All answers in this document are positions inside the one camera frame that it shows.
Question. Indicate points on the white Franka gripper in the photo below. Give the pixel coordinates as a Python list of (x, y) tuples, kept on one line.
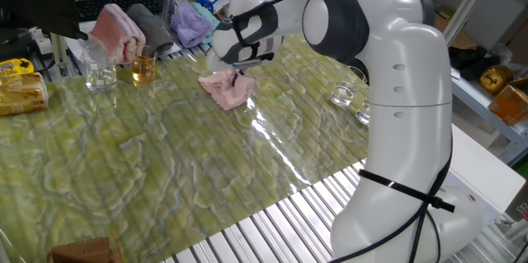
[(213, 64)]

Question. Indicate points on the pink cloth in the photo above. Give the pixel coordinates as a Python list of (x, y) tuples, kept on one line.
[(227, 94)]

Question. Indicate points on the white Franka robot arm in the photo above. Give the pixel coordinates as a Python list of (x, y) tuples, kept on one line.
[(412, 90)]

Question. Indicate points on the teal cloth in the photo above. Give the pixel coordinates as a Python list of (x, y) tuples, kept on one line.
[(210, 17)]

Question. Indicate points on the purple cloth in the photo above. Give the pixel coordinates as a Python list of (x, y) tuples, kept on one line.
[(189, 26)]

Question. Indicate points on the glass beaker with amber liquid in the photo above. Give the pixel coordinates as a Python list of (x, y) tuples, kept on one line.
[(143, 69)]

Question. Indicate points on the grey rolled towel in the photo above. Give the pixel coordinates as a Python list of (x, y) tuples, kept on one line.
[(152, 28)]

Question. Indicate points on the small clear glass beaker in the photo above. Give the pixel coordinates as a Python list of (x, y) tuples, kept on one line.
[(363, 114), (343, 92)]

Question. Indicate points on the green marbled table mat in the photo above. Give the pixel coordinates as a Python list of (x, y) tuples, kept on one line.
[(165, 180)]

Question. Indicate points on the pink striped towel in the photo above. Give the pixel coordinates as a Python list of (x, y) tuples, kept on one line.
[(115, 32)]

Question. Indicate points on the glass beaker with water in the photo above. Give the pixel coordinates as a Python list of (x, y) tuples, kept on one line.
[(100, 75)]

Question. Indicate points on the black keyboard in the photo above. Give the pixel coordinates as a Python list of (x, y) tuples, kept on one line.
[(119, 4)]

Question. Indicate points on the white power strip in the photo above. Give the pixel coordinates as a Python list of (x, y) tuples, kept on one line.
[(39, 38)]

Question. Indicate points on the yellow packaged box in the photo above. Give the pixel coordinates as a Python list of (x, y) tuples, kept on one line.
[(20, 94)]

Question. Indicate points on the yellow snack package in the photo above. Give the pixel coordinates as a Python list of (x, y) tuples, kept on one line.
[(14, 67)]

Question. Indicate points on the black bundle on shelf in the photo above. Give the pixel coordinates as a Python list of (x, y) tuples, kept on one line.
[(470, 59)]

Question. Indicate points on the brown cardboard box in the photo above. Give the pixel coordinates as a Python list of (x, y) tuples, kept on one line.
[(82, 251)]

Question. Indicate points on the golden bread bag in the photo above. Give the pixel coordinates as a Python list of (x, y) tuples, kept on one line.
[(495, 79)]

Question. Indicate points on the orange carton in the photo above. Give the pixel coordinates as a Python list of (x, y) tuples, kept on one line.
[(511, 102)]

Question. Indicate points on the short aluminium frame post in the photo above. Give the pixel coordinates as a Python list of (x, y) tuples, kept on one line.
[(61, 54)]

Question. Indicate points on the slanted aluminium frame post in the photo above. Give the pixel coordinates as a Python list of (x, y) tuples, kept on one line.
[(470, 7)]

